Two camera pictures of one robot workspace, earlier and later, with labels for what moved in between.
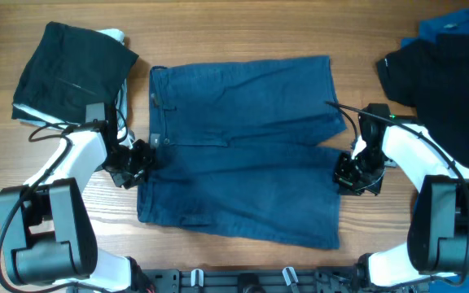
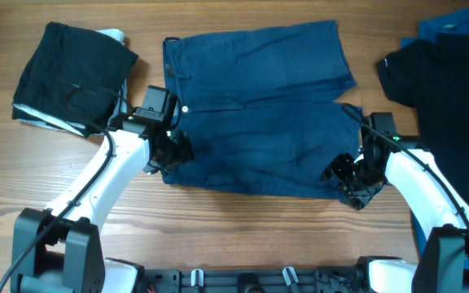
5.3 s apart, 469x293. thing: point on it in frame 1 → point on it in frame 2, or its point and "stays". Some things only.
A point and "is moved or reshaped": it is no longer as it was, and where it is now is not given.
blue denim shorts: (210, 175) is moved or reshaped
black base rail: (335, 280) stays
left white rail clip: (197, 277) stays
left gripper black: (146, 160) → (182, 152)
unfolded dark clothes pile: (462, 22) stays
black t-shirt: (449, 78) stays
